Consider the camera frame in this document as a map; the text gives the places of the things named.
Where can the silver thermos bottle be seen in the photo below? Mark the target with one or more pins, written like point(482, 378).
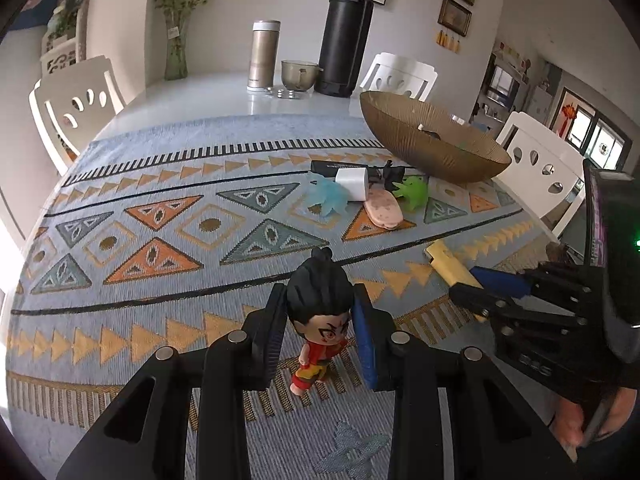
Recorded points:
point(262, 55)

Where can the gold ribbed bowl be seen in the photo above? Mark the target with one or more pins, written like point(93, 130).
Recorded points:
point(440, 155)

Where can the person's right hand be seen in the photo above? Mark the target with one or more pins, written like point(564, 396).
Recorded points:
point(567, 425)

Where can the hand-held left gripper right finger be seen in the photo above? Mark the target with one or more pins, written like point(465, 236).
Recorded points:
point(365, 345)

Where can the yellow hanging tassels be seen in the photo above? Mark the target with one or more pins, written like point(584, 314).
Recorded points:
point(449, 41)

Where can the black-haired red-robed figurine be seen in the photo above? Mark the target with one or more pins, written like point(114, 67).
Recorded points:
point(317, 300)

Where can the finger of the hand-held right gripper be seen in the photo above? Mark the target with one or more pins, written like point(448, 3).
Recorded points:
point(500, 282)
point(475, 297)

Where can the blue translucent spiky toy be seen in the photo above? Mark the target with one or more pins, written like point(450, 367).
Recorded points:
point(327, 197)

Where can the pink oval case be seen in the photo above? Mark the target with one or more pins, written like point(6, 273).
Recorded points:
point(382, 207)

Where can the smoky glass cup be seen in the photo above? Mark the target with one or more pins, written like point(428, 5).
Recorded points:
point(299, 75)

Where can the yellow utility knife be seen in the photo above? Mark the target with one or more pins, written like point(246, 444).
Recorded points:
point(445, 260)

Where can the large black flask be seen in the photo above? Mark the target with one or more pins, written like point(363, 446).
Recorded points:
point(345, 40)

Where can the green translucent spiky toy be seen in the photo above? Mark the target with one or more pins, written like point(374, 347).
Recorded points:
point(412, 191)

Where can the white charger block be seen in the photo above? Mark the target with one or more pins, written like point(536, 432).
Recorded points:
point(351, 184)

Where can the glass vase with flowers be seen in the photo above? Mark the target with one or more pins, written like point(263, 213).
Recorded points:
point(176, 55)

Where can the patterned woven table mat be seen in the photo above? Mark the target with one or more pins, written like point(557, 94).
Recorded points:
point(175, 270)

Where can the white dining chair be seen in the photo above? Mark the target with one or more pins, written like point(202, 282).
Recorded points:
point(540, 175)
point(400, 75)
point(75, 110)

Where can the small black figure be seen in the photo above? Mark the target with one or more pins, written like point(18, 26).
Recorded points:
point(390, 174)

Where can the dark display cabinet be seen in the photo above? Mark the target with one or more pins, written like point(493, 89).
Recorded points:
point(500, 85)

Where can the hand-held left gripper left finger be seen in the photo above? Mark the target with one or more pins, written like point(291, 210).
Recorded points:
point(272, 340)

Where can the white carved shelf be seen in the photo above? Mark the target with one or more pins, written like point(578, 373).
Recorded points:
point(62, 45)

